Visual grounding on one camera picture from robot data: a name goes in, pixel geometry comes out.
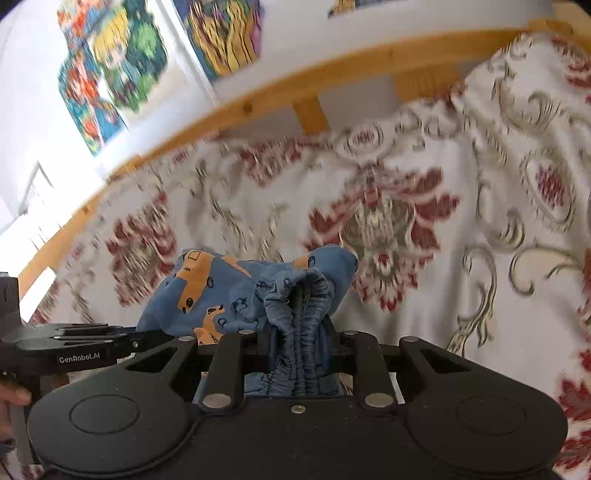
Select blue pants with orange print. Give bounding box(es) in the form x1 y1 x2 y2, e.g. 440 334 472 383
137 245 358 398

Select left hand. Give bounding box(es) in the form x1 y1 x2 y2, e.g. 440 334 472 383
0 374 70 444

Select white floral bedspread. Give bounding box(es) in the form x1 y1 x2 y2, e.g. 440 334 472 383
31 34 590 479

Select colourful wall poster left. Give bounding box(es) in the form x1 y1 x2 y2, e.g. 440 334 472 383
57 1 168 155

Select colourful wall poster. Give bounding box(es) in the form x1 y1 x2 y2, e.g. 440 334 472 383
174 0 264 82
57 1 168 155
327 0 408 19

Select wooden bed frame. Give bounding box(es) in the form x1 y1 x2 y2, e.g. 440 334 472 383
18 1 590 299

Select colourful wall poster middle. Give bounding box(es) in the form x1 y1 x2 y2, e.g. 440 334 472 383
174 0 264 82

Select colourful wall poster right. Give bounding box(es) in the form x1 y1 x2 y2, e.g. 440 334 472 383
327 0 408 19

